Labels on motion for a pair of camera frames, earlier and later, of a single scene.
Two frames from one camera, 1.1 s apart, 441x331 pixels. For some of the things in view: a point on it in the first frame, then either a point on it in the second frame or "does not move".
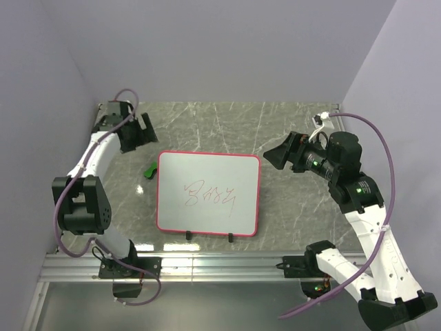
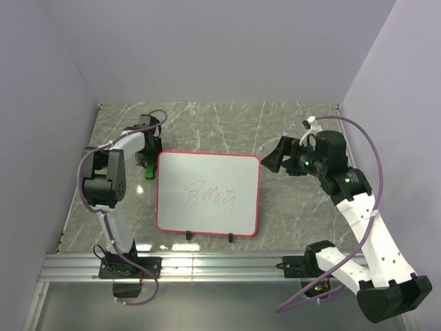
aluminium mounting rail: (83, 267) does not move
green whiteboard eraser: (149, 174) does not move
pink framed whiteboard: (208, 193) does not move
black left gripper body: (137, 136) to (149, 154)
